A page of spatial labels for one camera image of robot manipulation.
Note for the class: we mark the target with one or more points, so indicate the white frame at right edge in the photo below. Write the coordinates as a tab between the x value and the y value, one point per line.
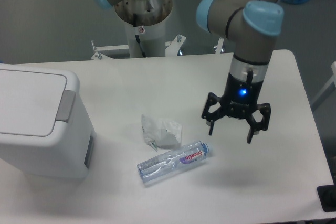
325	91

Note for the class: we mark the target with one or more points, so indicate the white pedestal base frame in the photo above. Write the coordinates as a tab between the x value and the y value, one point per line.
172	48

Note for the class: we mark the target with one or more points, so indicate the crumpled white plastic bag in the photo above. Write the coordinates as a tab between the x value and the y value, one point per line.
160	132

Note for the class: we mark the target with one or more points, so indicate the clear plastic water bottle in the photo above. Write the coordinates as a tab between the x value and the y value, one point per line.
174	162

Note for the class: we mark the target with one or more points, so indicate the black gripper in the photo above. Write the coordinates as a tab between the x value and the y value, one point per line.
238	101

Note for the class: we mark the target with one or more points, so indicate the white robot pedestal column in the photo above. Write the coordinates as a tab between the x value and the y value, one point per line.
145	22

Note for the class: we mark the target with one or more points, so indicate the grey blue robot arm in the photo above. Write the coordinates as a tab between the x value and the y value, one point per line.
252	25

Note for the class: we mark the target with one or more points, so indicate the black device at table corner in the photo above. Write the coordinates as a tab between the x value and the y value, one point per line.
326	195

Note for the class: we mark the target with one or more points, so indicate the white trash can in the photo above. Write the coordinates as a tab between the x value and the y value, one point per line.
45	128

